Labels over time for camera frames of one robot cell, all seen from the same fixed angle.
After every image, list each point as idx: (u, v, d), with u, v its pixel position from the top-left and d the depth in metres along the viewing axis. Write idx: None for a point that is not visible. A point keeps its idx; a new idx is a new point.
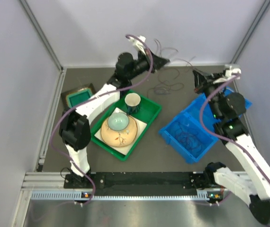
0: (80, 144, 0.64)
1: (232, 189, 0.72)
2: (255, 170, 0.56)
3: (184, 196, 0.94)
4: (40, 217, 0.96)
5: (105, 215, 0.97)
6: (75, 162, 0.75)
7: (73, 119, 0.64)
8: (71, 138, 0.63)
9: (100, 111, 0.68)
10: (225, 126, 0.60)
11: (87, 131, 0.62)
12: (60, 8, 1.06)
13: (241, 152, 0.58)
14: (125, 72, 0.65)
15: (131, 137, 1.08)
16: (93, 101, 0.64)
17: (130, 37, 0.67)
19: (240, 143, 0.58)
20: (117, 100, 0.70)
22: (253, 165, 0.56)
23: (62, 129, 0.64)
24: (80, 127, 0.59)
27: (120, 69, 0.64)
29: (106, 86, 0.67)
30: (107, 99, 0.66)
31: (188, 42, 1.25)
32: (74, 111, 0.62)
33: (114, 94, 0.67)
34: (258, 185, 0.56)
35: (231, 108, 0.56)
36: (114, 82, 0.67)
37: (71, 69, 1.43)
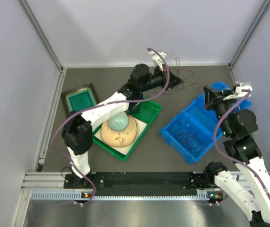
0: (80, 148, 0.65)
1: (232, 196, 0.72)
2: (264, 196, 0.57)
3: (184, 196, 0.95)
4: (39, 218, 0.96)
5: (105, 215, 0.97)
6: (75, 164, 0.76)
7: (77, 123, 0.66)
8: (72, 142, 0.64)
9: (106, 118, 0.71)
10: (236, 146, 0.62)
11: (88, 137, 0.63)
12: (60, 8, 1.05)
13: (252, 176, 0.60)
14: (138, 82, 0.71)
15: (131, 137, 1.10)
16: (101, 109, 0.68)
17: (151, 50, 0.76)
19: (250, 165, 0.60)
20: (125, 109, 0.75)
22: (263, 191, 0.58)
23: (65, 131, 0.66)
24: (82, 131, 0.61)
27: (134, 78, 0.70)
29: (117, 94, 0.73)
30: (115, 107, 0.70)
31: (187, 42, 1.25)
32: (79, 116, 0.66)
33: (123, 104, 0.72)
34: (265, 211, 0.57)
35: (241, 126, 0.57)
36: (125, 92, 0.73)
37: (71, 69, 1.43)
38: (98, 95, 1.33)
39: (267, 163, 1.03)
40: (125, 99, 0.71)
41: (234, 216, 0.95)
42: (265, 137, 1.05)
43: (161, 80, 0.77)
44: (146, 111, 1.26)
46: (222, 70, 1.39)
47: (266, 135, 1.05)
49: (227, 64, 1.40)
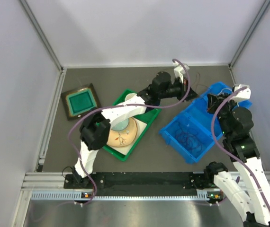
0: (94, 144, 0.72)
1: (229, 197, 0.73)
2: (258, 196, 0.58)
3: (184, 196, 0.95)
4: (40, 218, 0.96)
5: (105, 215, 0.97)
6: (83, 161, 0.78)
7: (96, 120, 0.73)
8: (88, 137, 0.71)
9: (123, 118, 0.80)
10: (235, 144, 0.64)
11: (105, 135, 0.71)
12: (60, 8, 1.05)
13: (247, 175, 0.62)
14: (158, 90, 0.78)
15: (131, 137, 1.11)
16: (120, 109, 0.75)
17: (175, 61, 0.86)
19: (247, 165, 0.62)
20: (141, 112, 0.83)
22: (257, 191, 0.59)
23: (84, 126, 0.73)
24: (101, 128, 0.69)
27: (155, 84, 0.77)
29: (136, 98, 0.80)
30: (133, 109, 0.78)
31: (187, 43, 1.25)
32: (99, 113, 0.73)
33: (141, 108, 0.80)
34: (257, 211, 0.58)
35: (238, 122, 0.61)
36: (145, 96, 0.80)
37: (71, 69, 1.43)
38: (98, 95, 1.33)
39: (267, 163, 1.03)
40: (143, 102, 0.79)
41: (234, 216, 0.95)
42: (265, 137, 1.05)
43: (179, 91, 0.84)
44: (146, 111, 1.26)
46: (222, 70, 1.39)
47: (266, 135, 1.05)
49: (227, 64, 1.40)
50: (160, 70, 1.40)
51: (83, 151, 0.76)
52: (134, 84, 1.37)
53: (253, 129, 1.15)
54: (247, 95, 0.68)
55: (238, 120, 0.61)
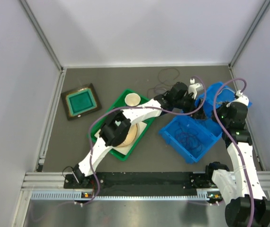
0: (113, 141, 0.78)
1: (221, 189, 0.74)
2: (241, 172, 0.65)
3: (181, 196, 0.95)
4: (40, 218, 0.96)
5: (105, 215, 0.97)
6: (93, 157, 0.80)
7: (116, 119, 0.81)
8: (109, 134, 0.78)
9: (141, 119, 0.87)
10: (231, 130, 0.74)
11: (124, 134, 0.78)
12: (60, 8, 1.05)
13: (236, 154, 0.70)
14: (175, 97, 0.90)
15: (131, 137, 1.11)
16: (139, 110, 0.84)
17: (193, 79, 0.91)
19: (239, 146, 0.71)
20: (157, 115, 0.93)
22: (241, 167, 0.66)
23: (105, 124, 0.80)
24: (122, 126, 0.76)
27: (174, 91, 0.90)
29: (153, 101, 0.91)
30: (150, 111, 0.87)
31: (187, 42, 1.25)
32: (120, 113, 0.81)
33: (157, 111, 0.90)
34: (239, 186, 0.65)
35: (233, 108, 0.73)
36: (161, 100, 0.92)
37: (71, 69, 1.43)
38: (98, 95, 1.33)
39: (268, 163, 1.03)
40: (159, 106, 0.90)
41: None
42: (265, 136, 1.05)
43: (189, 104, 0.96)
44: None
46: (222, 70, 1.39)
47: (266, 135, 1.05)
49: (227, 64, 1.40)
50: (159, 69, 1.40)
51: (98, 146, 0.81)
52: (134, 84, 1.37)
53: (254, 129, 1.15)
54: (247, 101, 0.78)
55: (233, 107, 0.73)
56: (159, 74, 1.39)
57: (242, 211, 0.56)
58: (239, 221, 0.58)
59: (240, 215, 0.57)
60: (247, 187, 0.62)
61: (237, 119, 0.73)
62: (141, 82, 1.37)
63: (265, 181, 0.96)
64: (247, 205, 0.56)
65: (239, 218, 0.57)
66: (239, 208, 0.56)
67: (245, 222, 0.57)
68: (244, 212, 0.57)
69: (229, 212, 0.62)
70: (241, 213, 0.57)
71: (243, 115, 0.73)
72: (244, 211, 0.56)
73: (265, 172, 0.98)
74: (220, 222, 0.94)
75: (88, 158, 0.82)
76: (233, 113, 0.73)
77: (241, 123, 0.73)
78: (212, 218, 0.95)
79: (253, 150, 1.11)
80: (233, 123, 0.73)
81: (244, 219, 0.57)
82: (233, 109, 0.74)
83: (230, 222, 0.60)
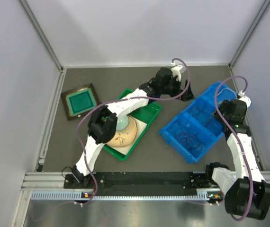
0: (103, 137, 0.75)
1: (222, 185, 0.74)
2: (240, 158, 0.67)
3: (178, 196, 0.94)
4: (40, 218, 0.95)
5: (105, 215, 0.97)
6: (87, 156, 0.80)
7: (103, 115, 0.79)
8: (97, 131, 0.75)
9: (128, 111, 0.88)
10: (230, 124, 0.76)
11: (112, 127, 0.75)
12: (60, 8, 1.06)
13: (236, 143, 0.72)
14: (161, 82, 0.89)
15: (131, 137, 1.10)
16: (124, 103, 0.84)
17: (173, 61, 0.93)
19: (238, 136, 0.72)
20: (144, 104, 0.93)
22: (240, 153, 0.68)
23: (92, 121, 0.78)
24: (108, 121, 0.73)
27: (158, 77, 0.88)
29: (139, 91, 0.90)
30: (137, 101, 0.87)
31: (187, 43, 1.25)
32: (105, 109, 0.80)
33: (144, 100, 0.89)
34: (238, 170, 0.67)
35: (232, 103, 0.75)
36: (147, 88, 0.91)
37: (71, 69, 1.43)
38: (98, 95, 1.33)
39: (268, 162, 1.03)
40: (146, 95, 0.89)
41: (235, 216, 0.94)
42: (265, 136, 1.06)
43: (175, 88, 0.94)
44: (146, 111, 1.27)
46: (222, 70, 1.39)
47: (266, 135, 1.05)
49: (227, 64, 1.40)
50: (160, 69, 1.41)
51: (89, 145, 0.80)
52: (134, 84, 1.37)
53: (253, 128, 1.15)
54: (248, 102, 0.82)
55: (233, 102, 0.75)
56: None
57: (241, 193, 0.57)
58: (239, 205, 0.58)
59: (239, 199, 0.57)
60: (246, 170, 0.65)
61: (237, 114, 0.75)
62: (141, 82, 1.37)
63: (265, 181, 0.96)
64: (246, 187, 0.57)
65: (238, 202, 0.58)
66: (238, 191, 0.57)
67: (244, 205, 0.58)
68: (242, 195, 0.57)
69: (227, 199, 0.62)
70: (240, 196, 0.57)
71: (243, 110, 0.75)
72: (243, 193, 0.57)
73: (265, 172, 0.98)
74: (220, 222, 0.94)
75: (83, 158, 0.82)
76: (233, 109, 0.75)
77: (240, 118, 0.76)
78: (212, 218, 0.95)
79: (253, 150, 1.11)
80: (233, 117, 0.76)
81: (243, 203, 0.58)
82: (233, 105, 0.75)
83: (229, 208, 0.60)
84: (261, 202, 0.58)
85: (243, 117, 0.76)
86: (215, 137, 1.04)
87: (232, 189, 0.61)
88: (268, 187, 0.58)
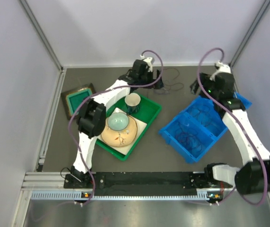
0: (95, 130, 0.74)
1: (226, 178, 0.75)
2: (243, 137, 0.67)
3: (177, 196, 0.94)
4: (39, 218, 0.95)
5: (105, 215, 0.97)
6: (83, 153, 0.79)
7: (90, 109, 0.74)
8: (88, 126, 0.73)
9: (113, 102, 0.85)
10: (223, 101, 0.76)
11: (103, 118, 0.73)
12: (60, 8, 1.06)
13: (234, 122, 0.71)
14: (138, 72, 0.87)
15: (131, 137, 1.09)
16: (109, 93, 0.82)
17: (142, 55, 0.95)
19: (234, 114, 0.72)
20: (127, 94, 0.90)
22: (241, 133, 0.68)
23: (80, 117, 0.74)
24: (98, 112, 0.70)
27: (136, 66, 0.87)
29: (119, 81, 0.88)
30: (120, 91, 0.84)
31: (187, 43, 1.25)
32: (92, 101, 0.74)
33: (125, 89, 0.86)
34: (245, 151, 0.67)
35: (220, 79, 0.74)
36: (126, 78, 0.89)
37: (71, 69, 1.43)
38: None
39: None
40: (127, 83, 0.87)
41: (235, 216, 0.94)
42: (265, 136, 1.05)
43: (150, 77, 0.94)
44: (146, 111, 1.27)
46: None
47: (267, 135, 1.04)
49: (227, 64, 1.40)
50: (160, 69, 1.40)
51: (83, 142, 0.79)
52: None
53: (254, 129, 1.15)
54: (228, 69, 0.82)
55: (220, 78, 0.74)
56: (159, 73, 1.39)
57: (254, 175, 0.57)
58: (254, 186, 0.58)
59: (253, 180, 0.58)
60: (252, 151, 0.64)
61: (227, 89, 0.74)
62: None
63: None
64: (258, 169, 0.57)
65: (252, 183, 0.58)
66: (252, 174, 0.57)
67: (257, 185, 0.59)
68: (256, 177, 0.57)
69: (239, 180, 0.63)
70: (253, 178, 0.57)
71: (232, 84, 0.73)
72: (256, 175, 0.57)
73: None
74: (220, 222, 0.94)
75: (79, 156, 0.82)
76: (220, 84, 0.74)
77: (230, 93, 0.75)
78: (212, 218, 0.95)
79: None
80: (223, 93, 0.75)
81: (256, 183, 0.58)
82: (221, 81, 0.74)
83: (243, 189, 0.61)
84: None
85: (233, 91, 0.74)
86: (215, 137, 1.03)
87: (243, 171, 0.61)
88: None
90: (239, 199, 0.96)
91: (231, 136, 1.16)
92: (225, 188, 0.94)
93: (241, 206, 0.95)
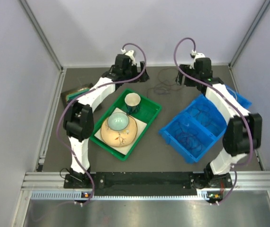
0: (84, 133, 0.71)
1: (221, 161, 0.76)
2: (223, 102, 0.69)
3: (177, 196, 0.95)
4: (40, 218, 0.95)
5: (105, 215, 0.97)
6: (77, 156, 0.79)
7: (76, 111, 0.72)
8: (76, 129, 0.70)
9: (99, 101, 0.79)
10: (203, 80, 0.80)
11: (90, 119, 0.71)
12: (60, 8, 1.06)
13: (214, 93, 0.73)
14: (122, 66, 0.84)
15: (131, 137, 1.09)
16: (93, 93, 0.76)
17: (123, 49, 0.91)
19: (214, 87, 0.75)
20: (113, 91, 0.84)
22: (222, 99, 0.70)
23: (67, 121, 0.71)
24: (84, 114, 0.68)
27: (119, 61, 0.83)
29: (103, 79, 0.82)
30: (105, 89, 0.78)
31: (187, 43, 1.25)
32: (76, 103, 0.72)
33: (111, 87, 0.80)
34: (227, 113, 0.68)
35: (198, 61, 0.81)
36: (109, 75, 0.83)
37: (71, 69, 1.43)
38: None
39: (268, 162, 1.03)
40: (111, 81, 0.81)
41: (235, 216, 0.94)
42: (265, 136, 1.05)
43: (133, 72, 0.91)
44: (146, 111, 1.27)
46: (222, 70, 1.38)
47: (266, 135, 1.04)
49: (227, 64, 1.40)
50: (160, 69, 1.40)
51: (74, 145, 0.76)
52: (134, 84, 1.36)
53: None
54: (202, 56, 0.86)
55: (198, 60, 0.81)
56: (159, 73, 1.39)
57: (237, 130, 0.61)
58: (239, 143, 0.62)
59: (238, 136, 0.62)
60: (232, 109, 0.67)
61: (205, 69, 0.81)
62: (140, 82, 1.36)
63: (265, 181, 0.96)
64: (239, 123, 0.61)
65: (236, 138, 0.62)
66: (235, 129, 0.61)
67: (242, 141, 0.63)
68: (238, 132, 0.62)
69: (227, 143, 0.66)
70: (236, 133, 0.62)
71: (210, 65, 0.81)
72: (240, 130, 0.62)
73: (265, 172, 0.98)
74: (220, 222, 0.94)
75: (75, 159, 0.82)
76: (200, 65, 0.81)
77: (209, 73, 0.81)
78: (212, 218, 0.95)
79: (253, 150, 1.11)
80: (202, 74, 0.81)
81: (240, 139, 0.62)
82: (198, 63, 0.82)
83: (230, 148, 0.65)
84: (255, 131, 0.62)
85: (211, 71, 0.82)
86: (215, 137, 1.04)
87: (228, 132, 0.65)
88: (255, 116, 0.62)
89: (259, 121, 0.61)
90: (239, 199, 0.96)
91: None
92: (225, 188, 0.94)
93: (241, 206, 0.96)
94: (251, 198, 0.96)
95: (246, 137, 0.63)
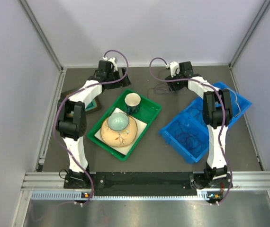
0: (80, 130, 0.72)
1: (211, 144, 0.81)
2: (200, 86, 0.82)
3: (177, 197, 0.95)
4: (39, 218, 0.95)
5: (105, 215, 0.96)
6: (75, 156, 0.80)
7: (67, 110, 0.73)
8: (69, 128, 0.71)
9: (89, 100, 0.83)
10: (187, 76, 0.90)
11: (83, 116, 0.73)
12: (60, 8, 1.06)
13: (193, 82, 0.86)
14: (105, 70, 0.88)
15: (131, 137, 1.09)
16: (83, 92, 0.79)
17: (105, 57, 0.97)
19: (195, 78, 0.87)
20: (100, 92, 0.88)
22: (199, 84, 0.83)
23: (59, 121, 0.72)
24: (77, 110, 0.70)
27: (102, 65, 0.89)
29: (88, 82, 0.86)
30: (93, 89, 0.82)
31: (187, 43, 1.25)
32: (67, 103, 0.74)
33: (98, 86, 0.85)
34: None
35: (180, 65, 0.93)
36: (94, 78, 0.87)
37: (71, 69, 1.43)
38: (98, 95, 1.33)
39: (268, 163, 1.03)
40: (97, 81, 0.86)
41: (235, 215, 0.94)
42: (265, 136, 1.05)
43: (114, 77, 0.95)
44: (147, 111, 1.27)
46: (222, 70, 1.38)
47: (266, 135, 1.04)
49: (227, 64, 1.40)
50: (160, 69, 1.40)
51: (70, 145, 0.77)
52: (134, 83, 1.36)
53: (254, 129, 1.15)
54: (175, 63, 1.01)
55: (180, 64, 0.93)
56: (159, 73, 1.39)
57: (209, 101, 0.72)
58: (213, 114, 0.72)
59: (211, 108, 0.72)
60: (207, 88, 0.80)
61: (187, 69, 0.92)
62: (140, 82, 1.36)
63: (265, 181, 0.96)
64: (211, 96, 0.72)
65: (211, 110, 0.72)
66: (208, 101, 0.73)
67: (215, 112, 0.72)
68: (211, 103, 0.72)
69: (204, 117, 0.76)
70: (209, 104, 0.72)
71: (190, 64, 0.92)
72: (212, 102, 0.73)
73: (265, 172, 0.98)
74: (220, 222, 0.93)
75: (72, 160, 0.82)
76: (182, 67, 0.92)
77: (190, 70, 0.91)
78: (212, 217, 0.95)
79: (254, 150, 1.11)
80: (185, 72, 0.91)
81: (214, 110, 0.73)
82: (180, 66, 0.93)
83: (208, 121, 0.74)
84: (226, 103, 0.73)
85: (192, 69, 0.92)
86: None
87: (203, 107, 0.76)
88: (224, 90, 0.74)
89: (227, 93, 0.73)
90: (239, 199, 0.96)
91: (232, 136, 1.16)
92: (225, 188, 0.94)
93: (240, 206, 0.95)
94: (252, 198, 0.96)
95: (218, 109, 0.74)
